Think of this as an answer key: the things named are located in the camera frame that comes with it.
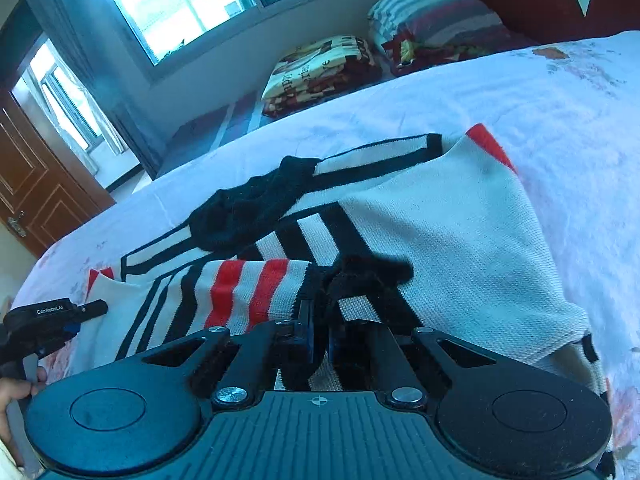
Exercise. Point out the person's left hand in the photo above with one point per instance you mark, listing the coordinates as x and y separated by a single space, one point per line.
15 400

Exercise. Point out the striped purple bed sheet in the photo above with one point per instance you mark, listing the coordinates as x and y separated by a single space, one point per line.
225 125

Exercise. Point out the brown wooden door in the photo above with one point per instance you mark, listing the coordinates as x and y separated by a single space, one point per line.
45 185

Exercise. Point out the striped knit sweater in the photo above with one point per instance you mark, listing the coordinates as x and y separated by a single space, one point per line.
450 240

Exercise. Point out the white floral bed sheet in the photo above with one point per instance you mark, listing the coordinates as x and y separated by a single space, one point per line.
390 105

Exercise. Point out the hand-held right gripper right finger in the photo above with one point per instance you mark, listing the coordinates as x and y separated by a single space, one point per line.
336 344

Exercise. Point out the red patterned cloth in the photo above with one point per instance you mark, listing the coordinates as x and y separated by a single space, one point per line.
440 55

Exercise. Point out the striped pillow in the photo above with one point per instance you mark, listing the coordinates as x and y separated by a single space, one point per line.
430 12

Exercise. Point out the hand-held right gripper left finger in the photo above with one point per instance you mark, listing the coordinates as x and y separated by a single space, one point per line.
309 345

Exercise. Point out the folded printed blanket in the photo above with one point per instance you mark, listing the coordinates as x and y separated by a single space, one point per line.
320 72

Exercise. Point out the large bedroom window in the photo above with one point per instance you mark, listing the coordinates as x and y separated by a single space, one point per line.
200 0

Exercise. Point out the hallway window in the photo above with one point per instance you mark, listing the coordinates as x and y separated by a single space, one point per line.
65 100

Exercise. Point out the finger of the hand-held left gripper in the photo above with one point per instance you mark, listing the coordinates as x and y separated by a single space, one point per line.
95 308

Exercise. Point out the grey curtain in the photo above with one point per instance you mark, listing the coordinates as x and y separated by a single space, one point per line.
90 60

